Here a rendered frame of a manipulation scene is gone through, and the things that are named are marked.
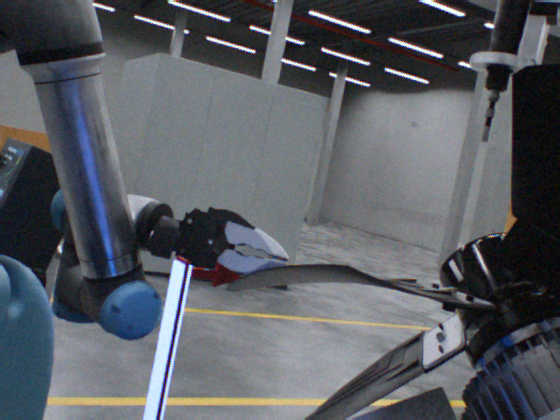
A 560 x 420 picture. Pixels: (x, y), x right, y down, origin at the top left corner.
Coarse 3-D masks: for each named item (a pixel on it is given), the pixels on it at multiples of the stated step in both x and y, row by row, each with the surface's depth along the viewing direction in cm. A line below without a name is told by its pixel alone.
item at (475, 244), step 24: (480, 240) 82; (456, 264) 83; (480, 264) 81; (504, 264) 80; (480, 288) 80; (504, 288) 78; (528, 288) 79; (456, 312) 84; (480, 312) 80; (504, 312) 76; (528, 312) 74; (552, 312) 74; (480, 336) 77; (504, 336) 76
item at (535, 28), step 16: (544, 0) 74; (528, 16) 74; (544, 16) 74; (528, 32) 74; (544, 32) 76; (528, 48) 74; (480, 64) 76; (496, 64) 74; (512, 64) 73; (528, 64) 74
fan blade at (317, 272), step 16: (256, 272) 66; (272, 272) 65; (288, 272) 64; (304, 272) 63; (320, 272) 62; (336, 272) 60; (352, 272) 59; (240, 288) 76; (400, 288) 64; (416, 288) 71; (432, 288) 73; (464, 304) 72
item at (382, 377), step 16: (416, 336) 91; (400, 352) 91; (416, 352) 88; (368, 368) 97; (384, 368) 90; (400, 368) 87; (416, 368) 85; (352, 384) 94; (368, 384) 90; (384, 384) 87; (400, 384) 84; (336, 400) 93; (352, 400) 89; (368, 400) 86; (320, 416) 91; (336, 416) 87
